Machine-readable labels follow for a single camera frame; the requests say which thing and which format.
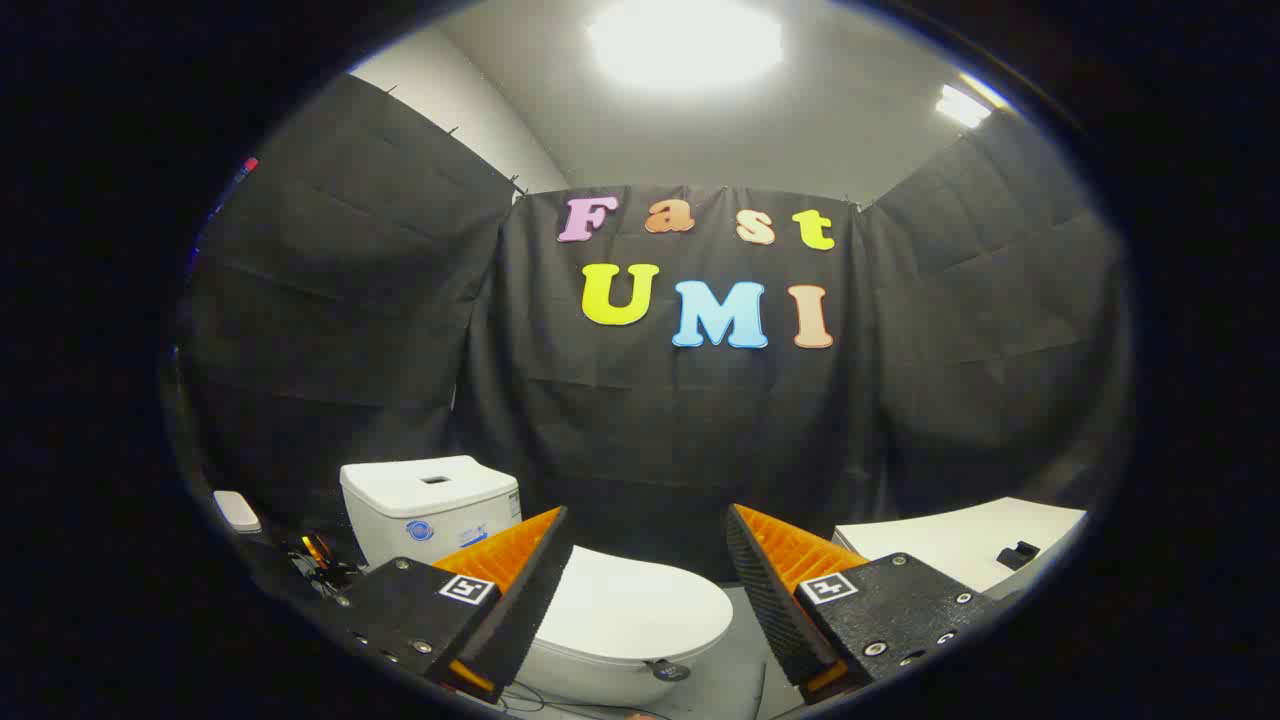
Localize white drawer cabinet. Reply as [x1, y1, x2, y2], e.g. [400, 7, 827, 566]
[832, 497, 1089, 601]

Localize small ceiling light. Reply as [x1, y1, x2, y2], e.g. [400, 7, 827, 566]
[935, 83, 994, 129]

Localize white toilet bowl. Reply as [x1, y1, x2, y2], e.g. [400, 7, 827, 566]
[512, 640, 723, 707]

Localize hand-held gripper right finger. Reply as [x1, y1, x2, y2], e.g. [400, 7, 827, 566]
[725, 502, 1003, 707]

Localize white toilet tank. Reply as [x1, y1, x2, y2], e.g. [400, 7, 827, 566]
[339, 455, 523, 573]

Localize small white device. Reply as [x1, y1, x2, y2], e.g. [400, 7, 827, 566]
[213, 490, 263, 535]

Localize black backdrop cloth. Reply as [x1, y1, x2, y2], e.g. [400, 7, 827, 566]
[165, 72, 1136, 583]

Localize thin black floor cable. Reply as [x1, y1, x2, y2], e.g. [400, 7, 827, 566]
[498, 680, 666, 720]

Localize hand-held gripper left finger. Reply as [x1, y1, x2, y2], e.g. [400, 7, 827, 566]
[325, 505, 578, 703]

